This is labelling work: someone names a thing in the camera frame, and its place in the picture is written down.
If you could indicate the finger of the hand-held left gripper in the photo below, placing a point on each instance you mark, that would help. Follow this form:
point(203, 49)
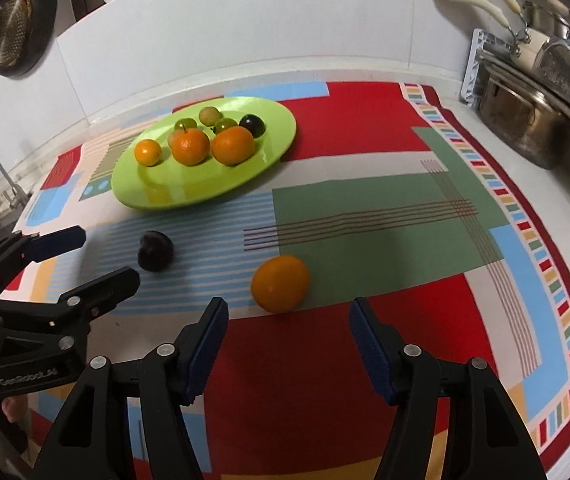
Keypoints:
point(110, 285)
point(60, 244)

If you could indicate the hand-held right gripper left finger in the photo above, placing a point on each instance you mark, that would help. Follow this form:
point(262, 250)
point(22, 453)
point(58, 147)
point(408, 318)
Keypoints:
point(207, 355)

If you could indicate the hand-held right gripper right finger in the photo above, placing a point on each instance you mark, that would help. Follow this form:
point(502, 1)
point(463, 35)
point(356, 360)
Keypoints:
point(372, 355)

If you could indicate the dark purple plum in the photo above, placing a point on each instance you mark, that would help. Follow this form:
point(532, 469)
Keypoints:
point(252, 125)
point(155, 251)

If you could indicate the large yellowish orange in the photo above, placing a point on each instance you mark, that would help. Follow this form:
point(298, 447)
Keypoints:
point(281, 283)

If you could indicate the small mandarin orange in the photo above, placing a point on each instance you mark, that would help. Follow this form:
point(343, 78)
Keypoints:
point(147, 152)

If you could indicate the green plate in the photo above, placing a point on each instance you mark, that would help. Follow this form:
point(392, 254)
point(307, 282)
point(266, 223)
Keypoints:
point(190, 185)

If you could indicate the person's left hand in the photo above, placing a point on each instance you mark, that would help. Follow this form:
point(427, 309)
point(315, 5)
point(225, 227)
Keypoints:
point(13, 408)

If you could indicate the brass mesh strainer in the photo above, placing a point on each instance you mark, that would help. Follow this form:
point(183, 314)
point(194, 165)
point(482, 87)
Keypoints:
point(11, 30)

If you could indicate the black frying pan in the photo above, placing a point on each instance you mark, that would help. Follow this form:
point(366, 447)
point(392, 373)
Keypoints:
point(45, 15)

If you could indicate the colourful patterned mat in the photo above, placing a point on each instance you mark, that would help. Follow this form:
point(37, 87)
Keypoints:
point(365, 110)

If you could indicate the steel stock pot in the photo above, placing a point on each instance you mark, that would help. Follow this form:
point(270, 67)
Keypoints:
point(520, 115)

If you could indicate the metal pot rack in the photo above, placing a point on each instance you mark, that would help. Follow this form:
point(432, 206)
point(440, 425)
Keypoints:
point(474, 67)

